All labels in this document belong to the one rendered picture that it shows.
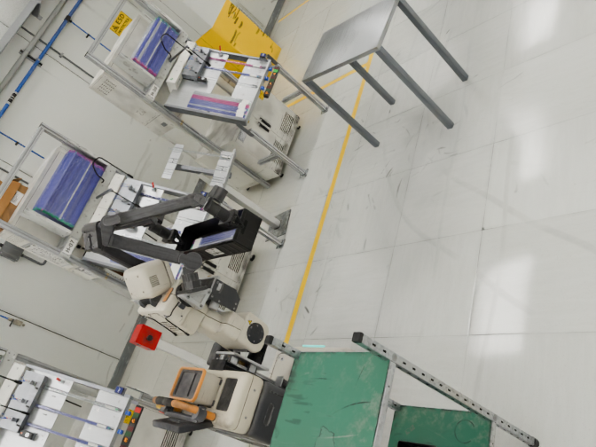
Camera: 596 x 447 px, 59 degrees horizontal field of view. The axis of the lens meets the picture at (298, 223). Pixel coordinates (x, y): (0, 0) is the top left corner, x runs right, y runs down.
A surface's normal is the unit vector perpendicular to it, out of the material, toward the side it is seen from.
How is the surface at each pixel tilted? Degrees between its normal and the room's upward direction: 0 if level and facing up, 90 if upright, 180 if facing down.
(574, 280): 0
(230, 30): 90
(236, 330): 90
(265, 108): 90
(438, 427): 0
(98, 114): 90
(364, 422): 0
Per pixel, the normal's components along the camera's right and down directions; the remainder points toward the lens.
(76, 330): 0.66, -0.18
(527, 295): -0.70, -0.50
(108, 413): 0.00, -0.47
